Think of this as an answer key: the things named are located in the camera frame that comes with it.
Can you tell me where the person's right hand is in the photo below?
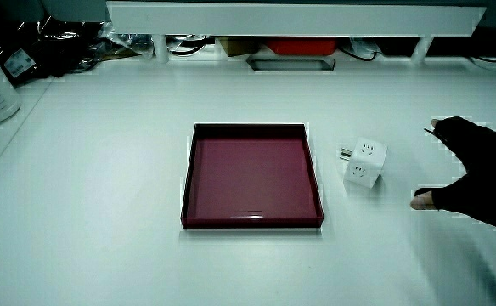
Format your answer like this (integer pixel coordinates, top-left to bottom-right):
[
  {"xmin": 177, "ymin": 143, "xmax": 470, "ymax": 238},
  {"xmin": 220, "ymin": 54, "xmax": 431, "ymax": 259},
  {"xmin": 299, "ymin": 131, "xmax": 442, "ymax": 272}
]
[{"xmin": 409, "ymin": 113, "xmax": 496, "ymax": 231}]

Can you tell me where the white cube socket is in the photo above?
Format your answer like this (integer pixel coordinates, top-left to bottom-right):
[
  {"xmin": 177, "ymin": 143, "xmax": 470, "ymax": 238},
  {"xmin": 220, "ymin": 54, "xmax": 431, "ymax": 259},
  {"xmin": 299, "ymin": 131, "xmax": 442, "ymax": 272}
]
[{"xmin": 339, "ymin": 136, "xmax": 389, "ymax": 190}]

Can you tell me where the red box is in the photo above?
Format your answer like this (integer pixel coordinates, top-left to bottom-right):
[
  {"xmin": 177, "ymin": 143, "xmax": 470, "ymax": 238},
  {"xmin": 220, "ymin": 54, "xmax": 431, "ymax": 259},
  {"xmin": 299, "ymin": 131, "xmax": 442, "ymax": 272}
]
[{"xmin": 266, "ymin": 37, "xmax": 339, "ymax": 57}]

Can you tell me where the maroon square tray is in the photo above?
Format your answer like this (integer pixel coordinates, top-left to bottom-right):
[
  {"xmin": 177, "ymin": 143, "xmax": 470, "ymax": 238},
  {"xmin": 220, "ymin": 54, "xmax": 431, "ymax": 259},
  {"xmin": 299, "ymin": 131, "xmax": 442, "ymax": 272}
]
[{"xmin": 180, "ymin": 122, "xmax": 325, "ymax": 230}]

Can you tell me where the white desk shelf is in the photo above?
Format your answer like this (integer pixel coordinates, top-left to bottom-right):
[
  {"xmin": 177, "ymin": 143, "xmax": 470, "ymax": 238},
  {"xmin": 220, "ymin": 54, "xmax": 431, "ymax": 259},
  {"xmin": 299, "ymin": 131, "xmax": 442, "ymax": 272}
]
[{"xmin": 105, "ymin": 0, "xmax": 487, "ymax": 65}]

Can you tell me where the brown cardboard box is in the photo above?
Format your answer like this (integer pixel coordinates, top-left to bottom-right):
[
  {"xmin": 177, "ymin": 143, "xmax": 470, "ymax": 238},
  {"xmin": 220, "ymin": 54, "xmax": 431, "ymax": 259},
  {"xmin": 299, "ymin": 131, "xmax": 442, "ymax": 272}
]
[{"xmin": 218, "ymin": 37, "xmax": 261, "ymax": 58}]

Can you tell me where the clear plastic bag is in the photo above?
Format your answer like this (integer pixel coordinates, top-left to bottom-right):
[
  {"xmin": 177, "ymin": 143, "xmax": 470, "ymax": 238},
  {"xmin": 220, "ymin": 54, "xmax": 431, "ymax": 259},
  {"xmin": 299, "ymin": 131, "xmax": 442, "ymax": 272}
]
[{"xmin": 101, "ymin": 23, "xmax": 155, "ymax": 60}]

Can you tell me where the black plastic bag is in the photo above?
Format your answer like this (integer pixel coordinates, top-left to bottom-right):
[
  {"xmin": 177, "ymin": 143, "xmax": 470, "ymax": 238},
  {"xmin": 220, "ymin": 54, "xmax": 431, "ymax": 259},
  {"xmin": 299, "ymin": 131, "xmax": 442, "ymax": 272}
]
[{"xmin": 0, "ymin": 15, "xmax": 109, "ymax": 88}]

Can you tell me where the black cable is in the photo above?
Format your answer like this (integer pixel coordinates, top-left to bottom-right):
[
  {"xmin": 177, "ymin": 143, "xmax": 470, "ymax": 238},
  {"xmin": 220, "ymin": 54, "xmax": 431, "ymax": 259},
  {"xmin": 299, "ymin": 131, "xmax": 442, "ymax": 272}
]
[{"xmin": 339, "ymin": 45, "xmax": 380, "ymax": 63}]

